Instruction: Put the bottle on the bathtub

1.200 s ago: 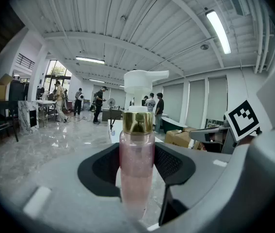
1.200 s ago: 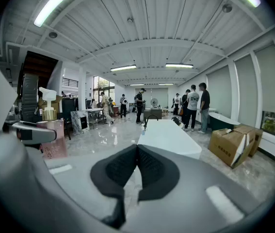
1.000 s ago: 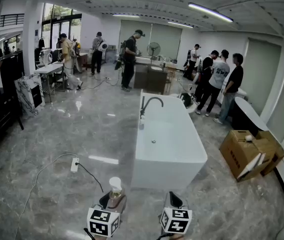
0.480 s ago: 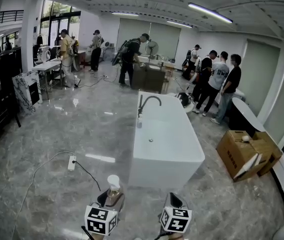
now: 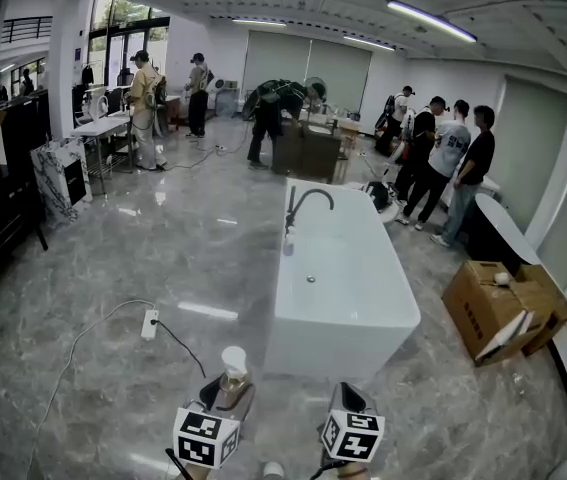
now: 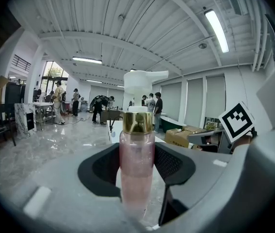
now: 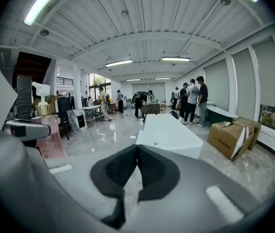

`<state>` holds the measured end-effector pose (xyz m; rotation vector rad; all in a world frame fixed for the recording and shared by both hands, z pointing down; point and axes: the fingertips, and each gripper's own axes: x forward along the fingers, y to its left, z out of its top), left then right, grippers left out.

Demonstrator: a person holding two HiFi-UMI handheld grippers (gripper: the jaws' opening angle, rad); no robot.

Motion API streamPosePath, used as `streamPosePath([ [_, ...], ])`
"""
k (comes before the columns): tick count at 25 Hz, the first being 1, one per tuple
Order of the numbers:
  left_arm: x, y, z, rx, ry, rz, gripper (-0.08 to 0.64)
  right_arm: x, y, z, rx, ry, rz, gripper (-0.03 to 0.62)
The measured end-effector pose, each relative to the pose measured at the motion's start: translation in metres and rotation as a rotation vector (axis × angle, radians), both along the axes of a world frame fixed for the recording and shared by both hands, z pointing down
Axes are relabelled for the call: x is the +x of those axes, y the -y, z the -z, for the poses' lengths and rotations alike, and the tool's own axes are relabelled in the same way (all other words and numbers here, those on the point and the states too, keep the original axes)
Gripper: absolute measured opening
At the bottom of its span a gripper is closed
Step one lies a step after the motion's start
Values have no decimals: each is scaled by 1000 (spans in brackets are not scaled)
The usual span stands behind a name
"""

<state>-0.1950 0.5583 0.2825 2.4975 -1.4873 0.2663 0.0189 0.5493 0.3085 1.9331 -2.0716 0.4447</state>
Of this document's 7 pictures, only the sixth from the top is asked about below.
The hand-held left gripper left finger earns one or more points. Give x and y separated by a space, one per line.
62 193

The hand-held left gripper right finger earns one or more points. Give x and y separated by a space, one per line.
212 176

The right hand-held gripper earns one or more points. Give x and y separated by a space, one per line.
237 122

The pink pump bottle gold collar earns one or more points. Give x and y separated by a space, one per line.
137 154

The person's right forearm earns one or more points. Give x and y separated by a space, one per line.
242 141

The dark green bathtub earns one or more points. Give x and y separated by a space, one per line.
172 124

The grey window blind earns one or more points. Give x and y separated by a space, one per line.
215 98
171 101
195 103

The white marble cabinet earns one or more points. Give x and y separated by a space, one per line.
21 120

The black faucet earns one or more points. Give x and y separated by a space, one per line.
111 125

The long ceiling tube light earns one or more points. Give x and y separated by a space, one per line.
86 60
94 81
216 30

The black balcony railing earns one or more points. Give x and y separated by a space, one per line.
22 62

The metal frame table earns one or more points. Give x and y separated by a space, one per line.
42 105

